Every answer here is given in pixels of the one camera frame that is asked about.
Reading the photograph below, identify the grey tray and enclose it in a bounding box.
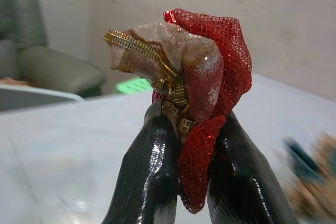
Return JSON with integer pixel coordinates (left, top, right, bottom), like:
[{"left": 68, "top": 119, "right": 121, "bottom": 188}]
[{"left": 0, "top": 77, "right": 86, "bottom": 116}]

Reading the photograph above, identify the grey-green office chair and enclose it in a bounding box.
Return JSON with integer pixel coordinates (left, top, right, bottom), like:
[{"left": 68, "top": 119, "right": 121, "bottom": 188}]
[{"left": 0, "top": 0, "right": 107, "bottom": 98}]

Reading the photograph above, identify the red mesh gold ribbon wrapper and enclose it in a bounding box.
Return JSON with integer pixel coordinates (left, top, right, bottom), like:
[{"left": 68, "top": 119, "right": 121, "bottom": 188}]
[{"left": 102, "top": 8, "right": 253, "bottom": 214}]

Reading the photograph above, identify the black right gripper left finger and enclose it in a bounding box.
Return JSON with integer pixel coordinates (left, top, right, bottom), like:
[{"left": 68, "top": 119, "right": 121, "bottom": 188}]
[{"left": 101, "top": 102, "right": 184, "bottom": 224}]

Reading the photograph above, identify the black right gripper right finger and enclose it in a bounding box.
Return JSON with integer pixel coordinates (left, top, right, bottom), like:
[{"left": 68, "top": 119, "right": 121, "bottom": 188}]
[{"left": 206, "top": 110, "right": 300, "bottom": 224}]

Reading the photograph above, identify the brown and teal trash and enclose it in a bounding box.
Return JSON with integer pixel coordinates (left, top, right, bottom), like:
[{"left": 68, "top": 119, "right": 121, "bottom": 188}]
[{"left": 285, "top": 129, "right": 336, "bottom": 222}]

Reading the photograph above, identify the green plastic crate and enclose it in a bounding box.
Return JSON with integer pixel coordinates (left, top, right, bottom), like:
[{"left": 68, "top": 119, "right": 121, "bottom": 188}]
[{"left": 114, "top": 77, "right": 155, "bottom": 95}]

